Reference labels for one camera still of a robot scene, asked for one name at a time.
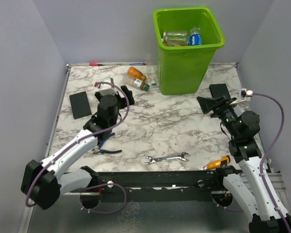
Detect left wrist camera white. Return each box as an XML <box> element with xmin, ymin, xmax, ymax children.
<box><xmin>95</xmin><ymin>77</ymin><xmax>116</xmax><ymax>96</ymax></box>

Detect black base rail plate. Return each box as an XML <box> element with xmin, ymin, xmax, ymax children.
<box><xmin>69</xmin><ymin>168</ymin><xmax>272</xmax><ymax>202</ymax></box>

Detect orange bottle at front edge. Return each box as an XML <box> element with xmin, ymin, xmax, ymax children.
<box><xmin>163</xmin><ymin>41</ymin><xmax>183</xmax><ymax>47</ymax></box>

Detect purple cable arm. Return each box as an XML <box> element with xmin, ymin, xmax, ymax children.
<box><xmin>252</xmin><ymin>92</ymin><xmax>291</xmax><ymax>233</ymax></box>
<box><xmin>25</xmin><ymin>82</ymin><xmax>130</xmax><ymax>207</ymax></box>

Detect orange juice bottle back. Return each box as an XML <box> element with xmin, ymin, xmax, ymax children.
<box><xmin>128</xmin><ymin>67</ymin><xmax>146</xmax><ymax>82</ymax></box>

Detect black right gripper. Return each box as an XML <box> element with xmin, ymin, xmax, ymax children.
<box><xmin>197</xmin><ymin>95</ymin><xmax>241</xmax><ymax>138</ymax></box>

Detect blue handle pliers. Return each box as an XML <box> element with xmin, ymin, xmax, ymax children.
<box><xmin>91</xmin><ymin>132</ymin><xmax>123</xmax><ymax>155</ymax></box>

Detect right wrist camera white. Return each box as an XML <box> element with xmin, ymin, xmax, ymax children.
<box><xmin>231</xmin><ymin>88</ymin><xmax>253</xmax><ymax>104</ymax></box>

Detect large clear bottle in bin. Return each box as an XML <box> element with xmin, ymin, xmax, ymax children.
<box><xmin>162</xmin><ymin>31</ymin><xmax>188</xmax><ymax>46</ymax></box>

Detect orange handle screwdriver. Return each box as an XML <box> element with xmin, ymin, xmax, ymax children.
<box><xmin>203</xmin><ymin>155</ymin><xmax>230</xmax><ymax>170</ymax></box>

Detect red marker pen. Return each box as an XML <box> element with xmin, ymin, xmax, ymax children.
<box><xmin>89</xmin><ymin>62</ymin><xmax>104</xmax><ymax>67</ymax></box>

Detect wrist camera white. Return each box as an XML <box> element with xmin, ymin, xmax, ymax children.
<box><xmin>95</xmin><ymin>77</ymin><xmax>116</xmax><ymax>96</ymax></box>
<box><xmin>231</xmin><ymin>88</ymin><xmax>253</xmax><ymax>104</ymax></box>

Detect green plastic bin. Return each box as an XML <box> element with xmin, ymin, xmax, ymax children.
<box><xmin>153</xmin><ymin>6</ymin><xmax>225</xmax><ymax>95</ymax></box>

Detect tall clear bottle by bin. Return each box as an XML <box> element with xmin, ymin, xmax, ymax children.
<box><xmin>145</xmin><ymin>54</ymin><xmax>157</xmax><ymax>86</ymax></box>

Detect black flat box right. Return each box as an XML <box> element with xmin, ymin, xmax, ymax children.
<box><xmin>209</xmin><ymin>83</ymin><xmax>231</xmax><ymax>99</ymax></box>

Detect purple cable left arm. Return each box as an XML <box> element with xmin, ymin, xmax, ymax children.
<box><xmin>25</xmin><ymin>82</ymin><xmax>130</xmax><ymax>207</ymax></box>

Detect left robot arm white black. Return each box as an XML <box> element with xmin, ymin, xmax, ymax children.
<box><xmin>20</xmin><ymin>83</ymin><xmax>135</xmax><ymax>210</ymax></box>

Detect clear bottle blue label back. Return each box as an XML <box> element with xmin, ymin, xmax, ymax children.
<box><xmin>188</xmin><ymin>27</ymin><xmax>203</xmax><ymax>46</ymax></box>

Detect blue marker pen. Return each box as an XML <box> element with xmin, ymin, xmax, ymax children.
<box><xmin>129</xmin><ymin>63</ymin><xmax>146</xmax><ymax>66</ymax></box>

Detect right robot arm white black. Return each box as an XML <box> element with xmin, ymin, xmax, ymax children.
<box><xmin>197</xmin><ymin>97</ymin><xmax>291</xmax><ymax>233</ymax></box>

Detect brown tea bottle green cap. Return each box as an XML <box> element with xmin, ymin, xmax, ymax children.
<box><xmin>122</xmin><ymin>74</ymin><xmax>150</xmax><ymax>91</ymax></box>

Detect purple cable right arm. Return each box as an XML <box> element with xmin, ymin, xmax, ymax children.
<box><xmin>252</xmin><ymin>92</ymin><xmax>291</xmax><ymax>233</ymax></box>

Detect silver open-end wrench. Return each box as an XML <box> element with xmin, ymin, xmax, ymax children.
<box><xmin>145</xmin><ymin>152</ymin><xmax>189</xmax><ymax>165</ymax></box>

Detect black flat box left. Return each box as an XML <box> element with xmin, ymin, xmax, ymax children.
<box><xmin>69</xmin><ymin>91</ymin><xmax>92</xmax><ymax>119</ymax></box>

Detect black flat box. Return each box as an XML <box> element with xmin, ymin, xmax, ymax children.
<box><xmin>209</xmin><ymin>83</ymin><xmax>231</xmax><ymax>99</ymax></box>
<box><xmin>69</xmin><ymin>91</ymin><xmax>92</xmax><ymax>119</ymax></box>

